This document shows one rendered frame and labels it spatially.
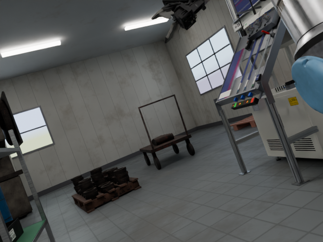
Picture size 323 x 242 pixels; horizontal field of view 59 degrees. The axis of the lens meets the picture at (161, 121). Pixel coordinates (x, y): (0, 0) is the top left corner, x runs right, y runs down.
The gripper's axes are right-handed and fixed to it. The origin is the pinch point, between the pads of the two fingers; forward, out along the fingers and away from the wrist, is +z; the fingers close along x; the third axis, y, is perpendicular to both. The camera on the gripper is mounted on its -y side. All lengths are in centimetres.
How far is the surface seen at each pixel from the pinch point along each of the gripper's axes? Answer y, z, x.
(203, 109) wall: -315, -91, 710
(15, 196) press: -251, 314, 319
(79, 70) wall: -576, 102, 495
